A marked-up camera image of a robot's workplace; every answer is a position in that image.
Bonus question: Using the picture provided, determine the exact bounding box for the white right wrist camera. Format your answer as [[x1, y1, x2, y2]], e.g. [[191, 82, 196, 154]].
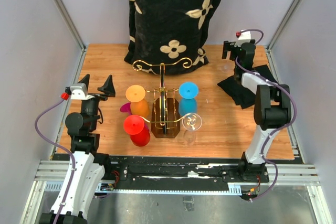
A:
[[235, 31, 251, 47]]

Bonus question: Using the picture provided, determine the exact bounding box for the red wine glass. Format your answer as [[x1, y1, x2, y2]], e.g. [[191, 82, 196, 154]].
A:
[[123, 115, 150, 147]]

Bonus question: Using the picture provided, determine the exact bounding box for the gold wire wine glass rack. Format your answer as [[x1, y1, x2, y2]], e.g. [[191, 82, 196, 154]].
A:
[[132, 57, 192, 138]]

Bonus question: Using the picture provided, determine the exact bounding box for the black floral patterned pillow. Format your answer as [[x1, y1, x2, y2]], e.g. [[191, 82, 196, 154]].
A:
[[124, 0, 221, 75]]

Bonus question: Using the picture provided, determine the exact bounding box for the left aluminium frame post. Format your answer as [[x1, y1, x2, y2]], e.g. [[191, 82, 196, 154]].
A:
[[38, 0, 87, 50]]

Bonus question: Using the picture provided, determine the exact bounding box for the aluminium frame post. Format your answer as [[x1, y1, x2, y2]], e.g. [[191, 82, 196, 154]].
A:
[[38, 0, 87, 50], [266, 0, 318, 49]]

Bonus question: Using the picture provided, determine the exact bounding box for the right aluminium frame post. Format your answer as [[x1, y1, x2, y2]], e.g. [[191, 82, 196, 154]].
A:
[[266, 0, 318, 49]]

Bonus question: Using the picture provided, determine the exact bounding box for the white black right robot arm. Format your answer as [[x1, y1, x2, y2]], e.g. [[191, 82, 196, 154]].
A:
[[222, 39, 291, 182]]

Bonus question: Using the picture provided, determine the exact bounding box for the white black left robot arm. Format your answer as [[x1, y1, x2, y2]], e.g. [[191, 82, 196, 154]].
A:
[[35, 74, 116, 223]]

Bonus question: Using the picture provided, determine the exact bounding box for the black folded cloth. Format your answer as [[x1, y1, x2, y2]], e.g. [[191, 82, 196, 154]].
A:
[[217, 65, 277, 109]]

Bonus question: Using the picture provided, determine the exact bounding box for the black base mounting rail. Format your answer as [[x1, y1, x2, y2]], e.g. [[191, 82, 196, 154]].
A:
[[93, 154, 269, 191]]

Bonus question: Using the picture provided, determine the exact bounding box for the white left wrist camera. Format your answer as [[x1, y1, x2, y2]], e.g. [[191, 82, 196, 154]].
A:
[[60, 83, 90, 101]]

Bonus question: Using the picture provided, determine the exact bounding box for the clear wine glass front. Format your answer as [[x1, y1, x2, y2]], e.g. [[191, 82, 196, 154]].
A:
[[182, 113, 203, 146]]

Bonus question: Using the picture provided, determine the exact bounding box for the orange wine glass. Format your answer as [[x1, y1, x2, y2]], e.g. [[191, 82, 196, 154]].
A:
[[125, 85, 150, 118]]

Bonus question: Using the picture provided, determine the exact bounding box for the blue wine glass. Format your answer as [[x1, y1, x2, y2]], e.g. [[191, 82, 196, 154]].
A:
[[178, 82, 199, 116]]

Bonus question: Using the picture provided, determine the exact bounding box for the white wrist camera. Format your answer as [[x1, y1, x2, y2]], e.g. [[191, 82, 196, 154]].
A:
[[60, 83, 90, 101], [235, 31, 251, 47]]

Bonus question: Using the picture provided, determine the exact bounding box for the magenta wine glass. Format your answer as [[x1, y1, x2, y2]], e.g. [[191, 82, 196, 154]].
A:
[[120, 103, 148, 135]]

